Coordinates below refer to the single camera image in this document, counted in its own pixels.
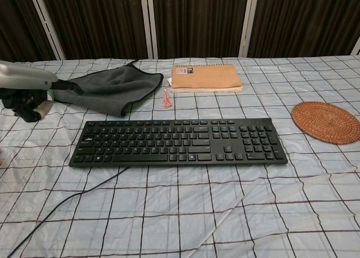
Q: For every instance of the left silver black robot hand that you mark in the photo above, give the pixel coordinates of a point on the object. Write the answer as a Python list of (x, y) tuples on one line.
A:
[(25, 75)]

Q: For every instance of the black computer keyboard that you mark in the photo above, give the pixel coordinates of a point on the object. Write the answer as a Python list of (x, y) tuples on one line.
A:
[(180, 145)]

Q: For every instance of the dark brown screen panel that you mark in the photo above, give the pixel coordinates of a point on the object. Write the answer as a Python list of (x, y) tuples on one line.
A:
[(199, 22), (17, 22), (98, 22), (306, 19)]

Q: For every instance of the grey microfibre cloth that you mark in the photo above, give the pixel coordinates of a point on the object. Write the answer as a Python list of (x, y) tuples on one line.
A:
[(112, 89)]

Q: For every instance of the pink tassel bookmark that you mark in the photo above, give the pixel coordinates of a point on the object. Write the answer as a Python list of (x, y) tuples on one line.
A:
[(167, 99)]

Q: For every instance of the brown kraft spiral notebook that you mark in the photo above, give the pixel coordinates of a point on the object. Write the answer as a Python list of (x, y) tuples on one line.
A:
[(206, 78)]

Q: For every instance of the blue checked tablecloth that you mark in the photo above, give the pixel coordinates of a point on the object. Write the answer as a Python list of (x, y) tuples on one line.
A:
[(197, 207)]

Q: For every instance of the round woven rattan coaster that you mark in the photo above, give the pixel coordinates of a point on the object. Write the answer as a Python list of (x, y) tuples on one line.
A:
[(322, 123)]

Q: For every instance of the white screen frame post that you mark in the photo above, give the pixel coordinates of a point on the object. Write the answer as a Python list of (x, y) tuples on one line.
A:
[(150, 22), (355, 48), (247, 22), (47, 24)]

